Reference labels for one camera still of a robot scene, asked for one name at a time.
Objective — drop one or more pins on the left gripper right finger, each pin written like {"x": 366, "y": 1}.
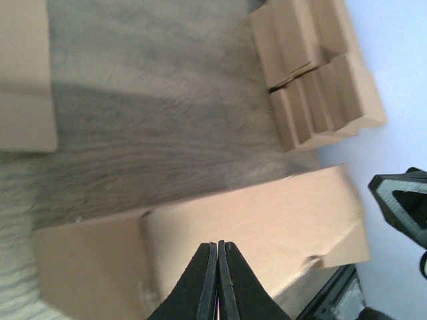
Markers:
{"x": 241, "y": 295}

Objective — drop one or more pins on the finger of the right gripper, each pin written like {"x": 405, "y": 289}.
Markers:
{"x": 402, "y": 200}

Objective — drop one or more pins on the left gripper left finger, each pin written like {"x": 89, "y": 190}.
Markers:
{"x": 195, "y": 294}

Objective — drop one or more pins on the cardboard box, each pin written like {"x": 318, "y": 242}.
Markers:
{"x": 125, "y": 265}

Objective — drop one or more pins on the folded box top stack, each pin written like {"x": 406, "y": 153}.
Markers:
{"x": 361, "y": 103}

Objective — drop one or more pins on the folded box back right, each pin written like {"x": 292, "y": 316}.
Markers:
{"x": 334, "y": 26}

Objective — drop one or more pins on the folded box back left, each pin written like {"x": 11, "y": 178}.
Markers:
{"x": 286, "y": 41}

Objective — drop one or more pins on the folded boxes lower stack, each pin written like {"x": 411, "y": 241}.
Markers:
{"x": 304, "y": 117}

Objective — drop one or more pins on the flat cardboard sheet stack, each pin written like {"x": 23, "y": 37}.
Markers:
{"x": 28, "y": 122}

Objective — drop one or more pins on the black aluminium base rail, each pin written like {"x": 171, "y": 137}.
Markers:
{"x": 326, "y": 300}

